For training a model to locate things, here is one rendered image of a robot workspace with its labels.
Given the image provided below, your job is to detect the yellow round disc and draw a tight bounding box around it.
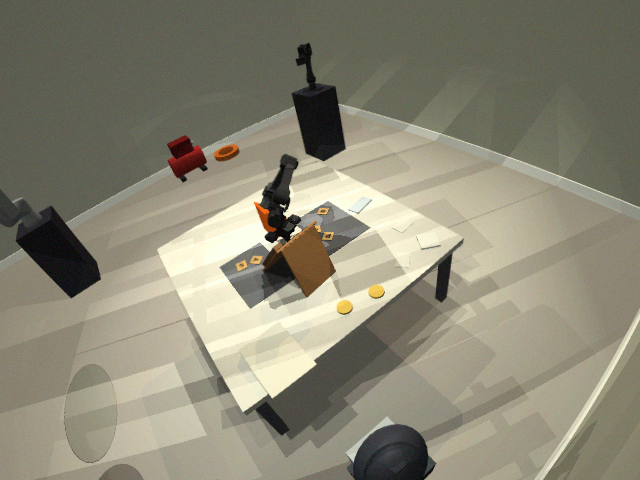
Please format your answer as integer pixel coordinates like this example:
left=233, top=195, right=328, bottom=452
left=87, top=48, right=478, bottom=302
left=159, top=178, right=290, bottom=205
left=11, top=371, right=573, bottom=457
left=337, top=300, right=353, bottom=315
left=368, top=284, right=384, bottom=299

